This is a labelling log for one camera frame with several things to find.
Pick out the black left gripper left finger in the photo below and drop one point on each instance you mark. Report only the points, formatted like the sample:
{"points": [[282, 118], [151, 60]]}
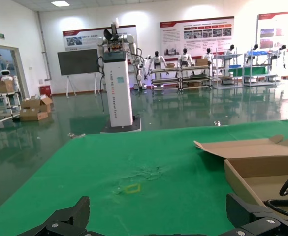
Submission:
{"points": [[67, 220]]}

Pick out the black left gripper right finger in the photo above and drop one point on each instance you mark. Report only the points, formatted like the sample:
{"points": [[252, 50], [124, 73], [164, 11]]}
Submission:
{"points": [[252, 218]]}

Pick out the open brown cardboard box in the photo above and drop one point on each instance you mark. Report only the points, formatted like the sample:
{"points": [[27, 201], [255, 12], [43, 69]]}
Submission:
{"points": [[262, 167]]}

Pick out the flat cardboard box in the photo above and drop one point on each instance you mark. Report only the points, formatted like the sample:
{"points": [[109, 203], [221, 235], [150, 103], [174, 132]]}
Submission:
{"points": [[33, 115]]}

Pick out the small cardboard box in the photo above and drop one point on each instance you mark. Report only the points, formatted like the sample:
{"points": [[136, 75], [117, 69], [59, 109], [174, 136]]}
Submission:
{"points": [[170, 65]]}

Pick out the yellow tape mark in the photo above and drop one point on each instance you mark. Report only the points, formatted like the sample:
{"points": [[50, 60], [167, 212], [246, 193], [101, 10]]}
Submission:
{"points": [[125, 189]]}

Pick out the green table cloth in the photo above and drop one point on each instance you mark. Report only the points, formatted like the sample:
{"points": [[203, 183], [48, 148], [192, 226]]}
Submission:
{"points": [[109, 159]]}

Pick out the metal binder clip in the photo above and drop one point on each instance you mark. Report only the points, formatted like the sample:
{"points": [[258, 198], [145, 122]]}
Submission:
{"points": [[217, 123]]}

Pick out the white tube rack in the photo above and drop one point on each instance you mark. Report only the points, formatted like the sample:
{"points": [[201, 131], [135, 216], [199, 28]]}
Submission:
{"points": [[1, 116]]}

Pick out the grey metal shelf rack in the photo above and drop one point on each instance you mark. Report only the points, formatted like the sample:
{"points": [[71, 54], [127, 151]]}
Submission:
{"points": [[227, 55], [257, 83]]}

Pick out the roller shelf rack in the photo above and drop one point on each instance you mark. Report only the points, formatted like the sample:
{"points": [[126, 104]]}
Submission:
{"points": [[164, 79], [195, 78]]}

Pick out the small white round-head robot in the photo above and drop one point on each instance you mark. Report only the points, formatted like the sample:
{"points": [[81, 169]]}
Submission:
{"points": [[5, 75]]}

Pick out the dark screen on stand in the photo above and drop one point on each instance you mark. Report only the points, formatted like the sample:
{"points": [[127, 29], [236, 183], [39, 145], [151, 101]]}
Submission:
{"points": [[77, 61]]}

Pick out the white humanoid robot black head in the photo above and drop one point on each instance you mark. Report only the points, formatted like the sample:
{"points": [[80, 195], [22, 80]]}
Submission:
{"points": [[230, 52], [156, 60], [281, 52], [255, 46], [186, 57], [208, 56]]}

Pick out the green exit sign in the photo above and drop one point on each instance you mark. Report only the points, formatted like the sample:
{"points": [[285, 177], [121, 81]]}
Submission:
{"points": [[0, 35]]}

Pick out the ceiling light panel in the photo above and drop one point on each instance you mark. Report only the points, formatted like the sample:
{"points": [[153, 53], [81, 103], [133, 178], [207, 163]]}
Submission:
{"points": [[59, 3]]}

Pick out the grey doorway frame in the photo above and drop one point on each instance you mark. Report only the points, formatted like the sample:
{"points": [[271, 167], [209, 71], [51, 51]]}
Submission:
{"points": [[17, 64]]}

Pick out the grey wall pipe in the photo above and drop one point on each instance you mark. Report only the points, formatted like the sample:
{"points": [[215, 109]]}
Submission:
{"points": [[44, 44]]}

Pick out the wide red-header wall poster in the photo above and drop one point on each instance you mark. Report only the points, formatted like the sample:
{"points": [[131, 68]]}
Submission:
{"points": [[195, 37]]}

